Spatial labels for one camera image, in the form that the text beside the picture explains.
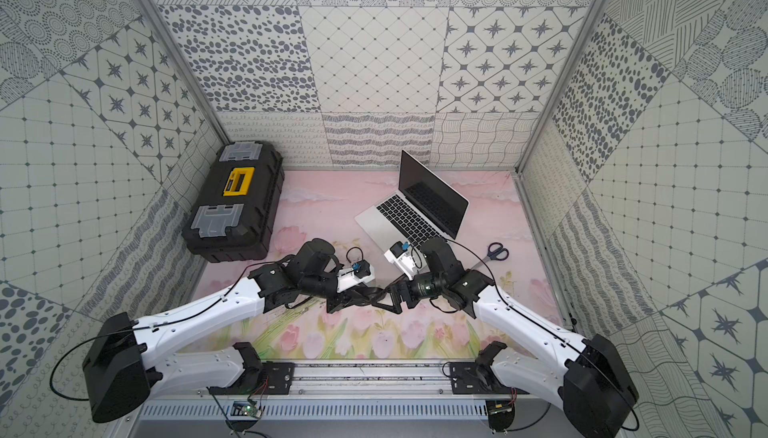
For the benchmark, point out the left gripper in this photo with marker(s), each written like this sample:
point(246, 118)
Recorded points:
point(346, 297)

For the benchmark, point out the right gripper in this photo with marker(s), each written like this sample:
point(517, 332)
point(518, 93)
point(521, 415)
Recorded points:
point(402, 287)

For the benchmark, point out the silver laptop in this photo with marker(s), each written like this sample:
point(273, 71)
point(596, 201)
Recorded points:
point(423, 207)

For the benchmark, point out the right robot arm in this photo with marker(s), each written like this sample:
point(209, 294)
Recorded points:
point(585, 378)

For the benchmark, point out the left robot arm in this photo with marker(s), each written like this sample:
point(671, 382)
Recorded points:
point(132, 361)

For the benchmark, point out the pink floral table mat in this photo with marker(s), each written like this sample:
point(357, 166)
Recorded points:
point(325, 204)

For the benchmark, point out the right circuit board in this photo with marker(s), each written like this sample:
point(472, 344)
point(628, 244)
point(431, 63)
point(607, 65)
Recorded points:
point(500, 414)

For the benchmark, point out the circuit board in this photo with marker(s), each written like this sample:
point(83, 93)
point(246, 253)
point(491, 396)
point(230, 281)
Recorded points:
point(246, 409)
point(500, 414)

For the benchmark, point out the black yellow tool case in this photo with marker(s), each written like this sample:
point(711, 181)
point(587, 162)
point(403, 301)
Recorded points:
point(233, 217)

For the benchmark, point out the left circuit board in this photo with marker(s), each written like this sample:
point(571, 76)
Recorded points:
point(246, 409)

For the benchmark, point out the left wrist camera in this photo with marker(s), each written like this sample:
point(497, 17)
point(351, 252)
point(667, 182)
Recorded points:
point(360, 273)

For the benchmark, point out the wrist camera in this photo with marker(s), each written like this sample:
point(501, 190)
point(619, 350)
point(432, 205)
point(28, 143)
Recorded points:
point(406, 258)
point(360, 273)

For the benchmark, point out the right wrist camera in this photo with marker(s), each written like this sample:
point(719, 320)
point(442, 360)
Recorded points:
point(406, 258)

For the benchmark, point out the black handled scissors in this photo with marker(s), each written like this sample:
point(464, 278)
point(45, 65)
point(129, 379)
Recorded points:
point(496, 251)

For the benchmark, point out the aluminium mounting rail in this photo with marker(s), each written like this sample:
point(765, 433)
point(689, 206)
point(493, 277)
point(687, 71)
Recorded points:
point(357, 379)

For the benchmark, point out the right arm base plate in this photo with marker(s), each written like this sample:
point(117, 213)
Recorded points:
point(476, 377)

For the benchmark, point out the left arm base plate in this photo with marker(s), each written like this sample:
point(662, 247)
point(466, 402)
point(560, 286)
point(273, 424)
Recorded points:
point(256, 376)

